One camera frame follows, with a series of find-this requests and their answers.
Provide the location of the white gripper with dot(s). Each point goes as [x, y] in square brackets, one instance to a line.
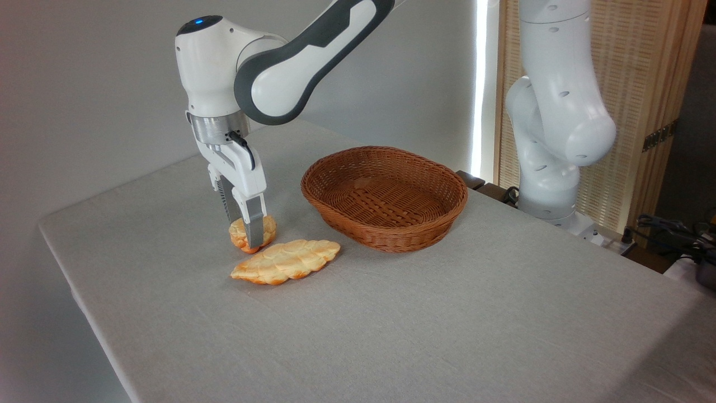
[238, 165]

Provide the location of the small round bread roll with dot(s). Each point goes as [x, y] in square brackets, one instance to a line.
[240, 235]

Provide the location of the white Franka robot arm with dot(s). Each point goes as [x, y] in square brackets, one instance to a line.
[207, 67]

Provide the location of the long braided bread loaf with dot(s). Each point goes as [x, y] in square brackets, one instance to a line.
[285, 262]

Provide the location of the brown wicker basket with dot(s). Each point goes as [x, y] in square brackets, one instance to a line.
[386, 198]

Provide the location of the grey tablecloth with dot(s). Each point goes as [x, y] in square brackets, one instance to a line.
[391, 324]

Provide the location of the dark wooden table edge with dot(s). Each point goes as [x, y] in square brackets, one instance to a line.
[486, 187]

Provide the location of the white power strip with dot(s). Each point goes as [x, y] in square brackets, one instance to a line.
[612, 243]

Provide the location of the metal screen hinge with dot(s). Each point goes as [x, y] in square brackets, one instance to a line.
[660, 136]

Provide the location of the wooden bamboo folding screen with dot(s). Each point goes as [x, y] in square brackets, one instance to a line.
[649, 56]

